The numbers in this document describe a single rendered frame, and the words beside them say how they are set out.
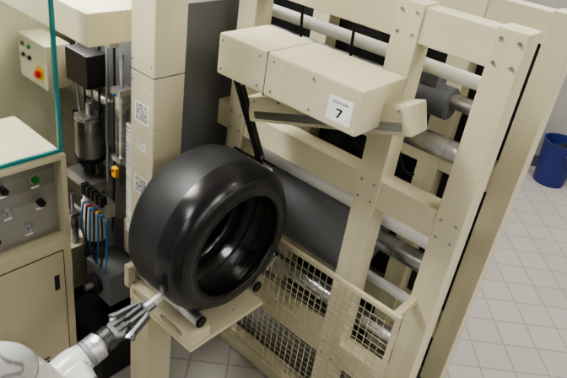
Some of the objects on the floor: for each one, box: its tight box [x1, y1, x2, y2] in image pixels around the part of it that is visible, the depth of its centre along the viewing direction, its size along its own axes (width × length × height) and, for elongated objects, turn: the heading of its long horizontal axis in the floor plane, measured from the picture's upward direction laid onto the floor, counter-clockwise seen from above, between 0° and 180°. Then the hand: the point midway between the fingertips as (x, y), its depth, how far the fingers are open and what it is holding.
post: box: [130, 0, 191, 378], centre depth 207 cm, size 13×13×250 cm
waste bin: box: [533, 132, 567, 189], centre depth 518 cm, size 40×36×46 cm
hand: (153, 301), depth 184 cm, fingers closed
